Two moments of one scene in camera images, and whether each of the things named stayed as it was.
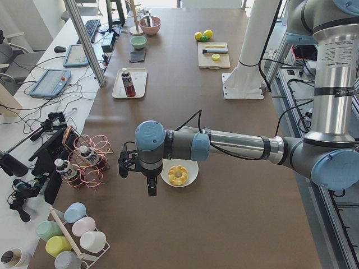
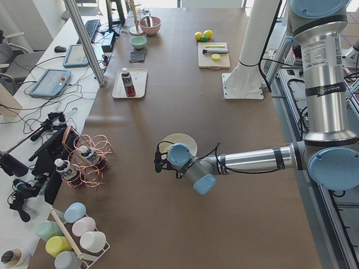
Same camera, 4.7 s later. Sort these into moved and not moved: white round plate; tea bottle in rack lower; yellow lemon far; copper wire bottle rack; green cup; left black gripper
Moved: white round plate; left black gripper
Not moved: copper wire bottle rack; tea bottle in rack lower; green cup; yellow lemon far
